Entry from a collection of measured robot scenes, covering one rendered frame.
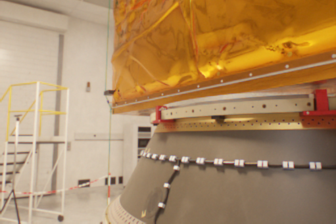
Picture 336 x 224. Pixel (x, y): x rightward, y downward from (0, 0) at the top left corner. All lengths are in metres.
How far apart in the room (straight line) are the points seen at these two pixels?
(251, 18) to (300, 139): 0.48
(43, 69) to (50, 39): 0.91
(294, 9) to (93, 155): 8.40
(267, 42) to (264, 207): 0.55
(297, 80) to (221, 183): 0.44
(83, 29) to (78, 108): 2.50
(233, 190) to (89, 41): 8.70
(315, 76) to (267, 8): 0.30
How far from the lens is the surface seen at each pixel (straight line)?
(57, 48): 8.99
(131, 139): 8.73
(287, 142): 1.08
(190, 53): 1.40
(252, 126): 1.12
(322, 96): 1.09
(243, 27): 1.17
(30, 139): 5.53
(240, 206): 1.02
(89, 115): 9.02
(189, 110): 1.24
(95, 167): 9.13
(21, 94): 8.53
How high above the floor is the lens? 1.58
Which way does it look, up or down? 8 degrees up
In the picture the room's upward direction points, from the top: straight up
